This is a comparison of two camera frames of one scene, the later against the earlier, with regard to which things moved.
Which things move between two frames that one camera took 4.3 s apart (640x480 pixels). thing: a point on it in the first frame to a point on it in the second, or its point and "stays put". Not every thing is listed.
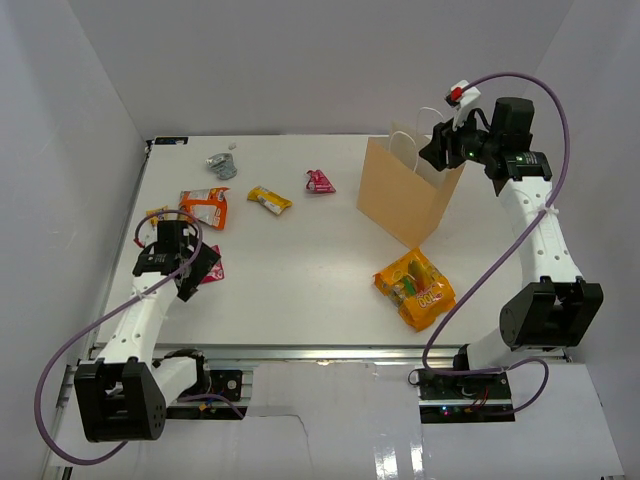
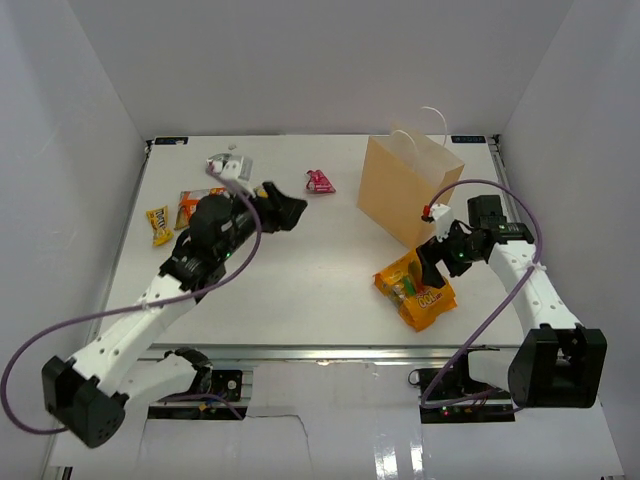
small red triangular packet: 317,182 stays put
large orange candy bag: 416,289 stays put
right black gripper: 436,154 to 430,253
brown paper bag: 402,191 stays put
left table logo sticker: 167,140 stays put
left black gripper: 204,263 to 277,211
